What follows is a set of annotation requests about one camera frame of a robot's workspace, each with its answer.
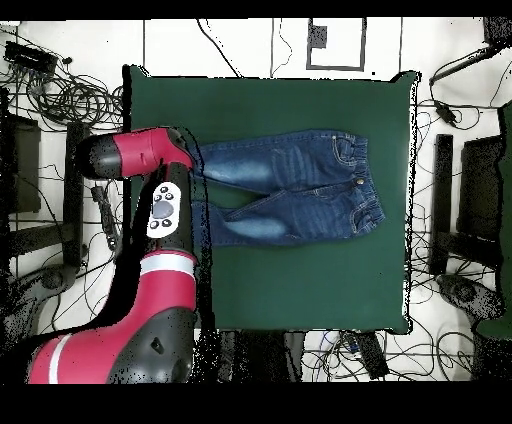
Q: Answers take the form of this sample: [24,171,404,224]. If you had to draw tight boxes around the blue denim jeans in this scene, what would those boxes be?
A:
[187,128,387,248]

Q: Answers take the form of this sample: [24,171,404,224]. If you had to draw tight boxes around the black flat device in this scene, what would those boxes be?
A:
[354,330,390,380]

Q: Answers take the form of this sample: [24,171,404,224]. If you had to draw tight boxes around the dark flat panel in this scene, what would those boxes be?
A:
[456,134,506,243]
[0,113,42,215]

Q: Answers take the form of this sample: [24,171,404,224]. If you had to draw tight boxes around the dark green table cloth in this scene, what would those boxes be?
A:
[121,63,421,337]

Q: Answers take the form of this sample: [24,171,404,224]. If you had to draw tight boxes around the black power strip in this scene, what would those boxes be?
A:
[90,184,121,251]

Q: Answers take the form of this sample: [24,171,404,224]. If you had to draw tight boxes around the black stand bar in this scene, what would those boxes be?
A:
[428,133,455,276]
[61,120,86,268]

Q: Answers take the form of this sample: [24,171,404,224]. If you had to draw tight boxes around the grey square plate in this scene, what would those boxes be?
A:
[308,24,329,50]

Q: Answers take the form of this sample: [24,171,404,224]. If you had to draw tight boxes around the grey stand base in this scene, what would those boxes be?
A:
[39,264,78,292]
[436,273,506,321]

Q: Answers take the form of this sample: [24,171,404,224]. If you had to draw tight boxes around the black power adapter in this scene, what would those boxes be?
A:
[433,99,459,127]

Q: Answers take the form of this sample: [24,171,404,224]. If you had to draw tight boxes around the black rod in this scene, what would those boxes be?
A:
[428,44,503,86]

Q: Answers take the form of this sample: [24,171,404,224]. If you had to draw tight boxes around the black electronics box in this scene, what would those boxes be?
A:
[2,40,59,77]

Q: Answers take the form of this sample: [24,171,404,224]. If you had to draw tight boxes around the black corner box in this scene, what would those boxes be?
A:
[482,16,512,47]

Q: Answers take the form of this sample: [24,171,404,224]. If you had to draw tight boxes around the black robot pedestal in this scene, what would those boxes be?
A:
[217,329,306,383]

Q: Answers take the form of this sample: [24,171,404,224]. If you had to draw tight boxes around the grey rectangular frame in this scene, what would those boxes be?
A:
[306,17,367,72]

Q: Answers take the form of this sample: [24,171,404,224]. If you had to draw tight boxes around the long black cable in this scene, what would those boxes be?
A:
[194,17,244,79]

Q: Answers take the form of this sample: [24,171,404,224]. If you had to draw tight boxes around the tangled black cable coil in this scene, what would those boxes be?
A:
[23,65,125,133]

